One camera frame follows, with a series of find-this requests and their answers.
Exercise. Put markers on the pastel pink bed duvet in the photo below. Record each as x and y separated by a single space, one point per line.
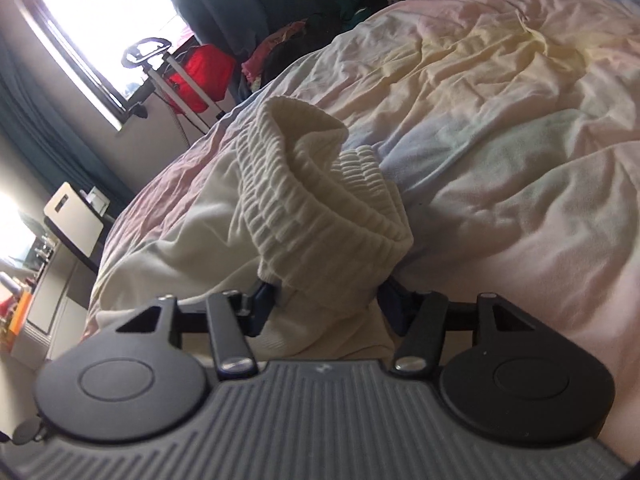
511 130

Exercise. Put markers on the white garment steamer stand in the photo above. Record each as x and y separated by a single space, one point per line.
140 54

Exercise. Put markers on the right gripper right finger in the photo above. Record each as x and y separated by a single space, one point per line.
502 373

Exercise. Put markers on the teal window curtain left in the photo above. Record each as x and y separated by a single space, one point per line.
49 145

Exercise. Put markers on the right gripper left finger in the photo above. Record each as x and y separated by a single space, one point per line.
150 372

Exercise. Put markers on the cream white zip jacket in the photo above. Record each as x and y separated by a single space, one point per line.
272 195

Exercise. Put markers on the red bag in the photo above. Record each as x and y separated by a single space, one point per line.
209 67

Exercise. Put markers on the white desk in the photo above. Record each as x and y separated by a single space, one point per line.
50 289

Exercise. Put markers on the black clothes pile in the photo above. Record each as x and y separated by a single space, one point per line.
317 33

